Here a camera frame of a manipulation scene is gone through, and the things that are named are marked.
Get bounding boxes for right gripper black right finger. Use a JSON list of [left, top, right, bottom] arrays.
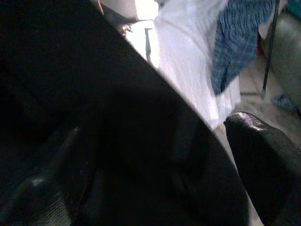
[[223, 112, 301, 226]]

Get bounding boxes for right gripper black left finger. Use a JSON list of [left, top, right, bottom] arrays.
[[0, 127, 80, 226]]

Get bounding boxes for black garment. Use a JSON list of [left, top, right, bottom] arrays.
[[0, 0, 250, 226]]

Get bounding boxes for dark green sofa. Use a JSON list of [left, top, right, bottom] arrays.
[[265, 9, 301, 109]]

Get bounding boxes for black metal drying rack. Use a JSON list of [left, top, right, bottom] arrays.
[[261, 0, 281, 99]]

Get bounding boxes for blue plaid shirt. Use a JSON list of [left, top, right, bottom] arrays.
[[210, 0, 278, 96]]

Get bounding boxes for white thin garment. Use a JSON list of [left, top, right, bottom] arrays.
[[155, 0, 242, 130]]

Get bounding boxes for blue hard suitcase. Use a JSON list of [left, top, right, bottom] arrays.
[[285, 0, 301, 15]]

